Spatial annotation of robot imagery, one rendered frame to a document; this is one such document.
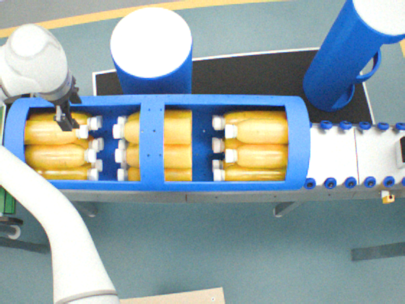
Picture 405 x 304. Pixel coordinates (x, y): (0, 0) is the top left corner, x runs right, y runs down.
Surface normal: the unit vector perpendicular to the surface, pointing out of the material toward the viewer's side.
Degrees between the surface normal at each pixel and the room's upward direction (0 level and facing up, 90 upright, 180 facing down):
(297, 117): 14
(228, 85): 0
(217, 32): 0
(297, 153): 28
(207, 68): 0
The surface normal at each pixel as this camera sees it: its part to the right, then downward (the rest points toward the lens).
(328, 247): 0.02, -0.25
